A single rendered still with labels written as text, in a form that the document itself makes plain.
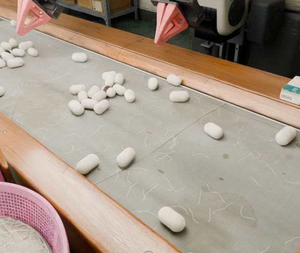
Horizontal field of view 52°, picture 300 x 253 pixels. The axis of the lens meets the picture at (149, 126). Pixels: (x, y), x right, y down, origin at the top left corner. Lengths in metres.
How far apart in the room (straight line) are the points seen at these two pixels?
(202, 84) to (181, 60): 0.09
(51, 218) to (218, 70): 0.43
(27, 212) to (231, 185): 0.26
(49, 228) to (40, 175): 0.07
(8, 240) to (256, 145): 0.36
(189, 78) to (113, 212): 0.36
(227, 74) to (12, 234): 0.46
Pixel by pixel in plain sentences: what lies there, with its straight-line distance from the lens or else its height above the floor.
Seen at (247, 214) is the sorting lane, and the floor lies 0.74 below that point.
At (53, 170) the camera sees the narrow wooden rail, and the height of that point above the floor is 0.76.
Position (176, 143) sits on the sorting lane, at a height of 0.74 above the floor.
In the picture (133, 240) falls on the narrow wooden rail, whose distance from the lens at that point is 0.34.
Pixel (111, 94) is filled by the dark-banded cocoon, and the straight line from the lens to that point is 0.60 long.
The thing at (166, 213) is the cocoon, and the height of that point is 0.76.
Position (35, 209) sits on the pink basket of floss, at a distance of 0.41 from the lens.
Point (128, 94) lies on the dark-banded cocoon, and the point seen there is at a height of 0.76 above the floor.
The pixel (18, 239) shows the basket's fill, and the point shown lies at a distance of 0.41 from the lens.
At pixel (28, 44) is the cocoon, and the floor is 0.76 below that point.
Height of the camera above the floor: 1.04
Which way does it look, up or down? 36 degrees down
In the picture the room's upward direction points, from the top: 3 degrees counter-clockwise
